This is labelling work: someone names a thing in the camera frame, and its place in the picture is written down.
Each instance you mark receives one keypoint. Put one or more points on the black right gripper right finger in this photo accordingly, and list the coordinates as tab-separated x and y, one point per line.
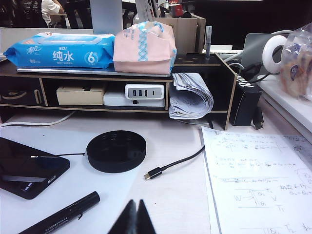
144	219

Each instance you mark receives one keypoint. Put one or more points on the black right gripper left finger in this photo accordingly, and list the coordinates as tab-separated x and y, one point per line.
129	219

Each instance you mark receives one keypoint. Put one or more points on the black ribbed cap marker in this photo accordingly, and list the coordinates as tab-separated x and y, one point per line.
73	209

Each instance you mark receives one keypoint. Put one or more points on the black round disc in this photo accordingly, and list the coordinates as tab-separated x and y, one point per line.
117	153

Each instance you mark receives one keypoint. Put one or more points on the blank white paper sheet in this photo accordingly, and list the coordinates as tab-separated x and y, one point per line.
61	185

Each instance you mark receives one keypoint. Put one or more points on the black flat glossy device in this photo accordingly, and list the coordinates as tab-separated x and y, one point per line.
24	165

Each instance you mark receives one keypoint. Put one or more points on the white flat box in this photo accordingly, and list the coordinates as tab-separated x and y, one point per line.
114	100

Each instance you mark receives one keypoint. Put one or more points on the handwritten paper sheet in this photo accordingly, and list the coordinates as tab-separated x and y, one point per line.
256	170

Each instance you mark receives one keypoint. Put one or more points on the white multiport charger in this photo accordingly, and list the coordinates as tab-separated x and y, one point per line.
146	92

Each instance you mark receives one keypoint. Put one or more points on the folded paper stack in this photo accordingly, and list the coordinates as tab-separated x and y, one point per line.
192	97

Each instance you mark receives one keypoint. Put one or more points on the beige cardboard box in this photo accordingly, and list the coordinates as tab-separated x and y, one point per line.
80	96

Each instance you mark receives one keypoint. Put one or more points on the black box white lettering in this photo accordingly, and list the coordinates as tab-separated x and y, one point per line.
243	104

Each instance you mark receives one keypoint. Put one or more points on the pink tissue pack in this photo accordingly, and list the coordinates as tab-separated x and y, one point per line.
141	61

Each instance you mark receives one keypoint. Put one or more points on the black wooden desk organizer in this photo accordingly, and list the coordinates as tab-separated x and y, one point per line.
229	85

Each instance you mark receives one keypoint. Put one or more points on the blue wet wipes pack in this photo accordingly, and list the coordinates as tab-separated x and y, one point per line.
61	56

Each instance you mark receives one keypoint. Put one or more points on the grey pen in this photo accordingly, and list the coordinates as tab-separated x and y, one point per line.
208	41

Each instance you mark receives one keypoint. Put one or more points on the light wooden box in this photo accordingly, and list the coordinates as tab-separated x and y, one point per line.
185	31

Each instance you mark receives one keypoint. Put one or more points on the silver metal stand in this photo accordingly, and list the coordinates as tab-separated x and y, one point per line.
253	48

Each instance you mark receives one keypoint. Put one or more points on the pale grey upright panel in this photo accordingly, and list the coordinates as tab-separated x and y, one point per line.
106	17

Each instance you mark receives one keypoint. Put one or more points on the clear snack bag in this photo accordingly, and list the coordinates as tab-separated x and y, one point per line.
297	68

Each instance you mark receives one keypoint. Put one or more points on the person in white shirt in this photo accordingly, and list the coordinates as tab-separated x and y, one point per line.
48	12

